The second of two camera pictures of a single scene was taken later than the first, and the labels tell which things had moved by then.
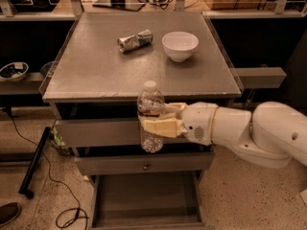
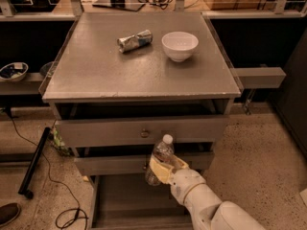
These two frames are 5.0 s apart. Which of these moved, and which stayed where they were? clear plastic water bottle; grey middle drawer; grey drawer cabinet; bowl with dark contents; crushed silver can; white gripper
Moved: clear plastic water bottle; white gripper
Stayed: grey middle drawer; bowl with dark contents; crushed silver can; grey drawer cabinet
